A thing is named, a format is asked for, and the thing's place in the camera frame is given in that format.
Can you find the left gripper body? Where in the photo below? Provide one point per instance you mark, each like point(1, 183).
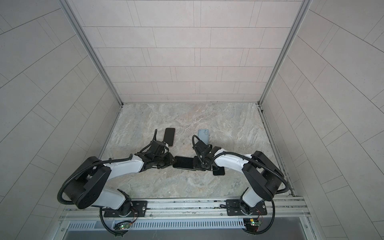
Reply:
point(160, 161)

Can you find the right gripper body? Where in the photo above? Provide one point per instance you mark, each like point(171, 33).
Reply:
point(204, 164)

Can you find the black phone case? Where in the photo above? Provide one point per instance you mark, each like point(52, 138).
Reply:
point(185, 163)

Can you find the pink phone case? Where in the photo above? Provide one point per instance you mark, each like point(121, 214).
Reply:
point(169, 136)

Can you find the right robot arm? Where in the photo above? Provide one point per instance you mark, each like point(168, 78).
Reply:
point(265, 179)

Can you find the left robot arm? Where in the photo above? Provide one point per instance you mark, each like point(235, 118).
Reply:
point(86, 187)

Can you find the light blue phone case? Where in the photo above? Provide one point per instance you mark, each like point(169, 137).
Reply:
point(203, 135)

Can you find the left circuit board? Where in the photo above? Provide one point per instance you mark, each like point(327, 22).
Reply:
point(122, 226)

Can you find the circuit board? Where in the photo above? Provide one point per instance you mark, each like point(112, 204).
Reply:
point(252, 224)
point(122, 226)

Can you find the ventilation grille strip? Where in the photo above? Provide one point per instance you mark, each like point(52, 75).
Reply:
point(164, 224)

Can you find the right circuit board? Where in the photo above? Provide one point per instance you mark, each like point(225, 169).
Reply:
point(252, 224)

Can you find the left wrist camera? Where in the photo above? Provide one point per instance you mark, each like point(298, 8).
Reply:
point(158, 148)

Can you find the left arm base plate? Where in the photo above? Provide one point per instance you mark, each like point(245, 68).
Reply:
point(139, 207)

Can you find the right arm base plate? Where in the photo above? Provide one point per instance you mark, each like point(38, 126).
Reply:
point(237, 208)

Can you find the aluminium mounting rail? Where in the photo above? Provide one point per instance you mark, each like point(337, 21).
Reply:
point(209, 208)

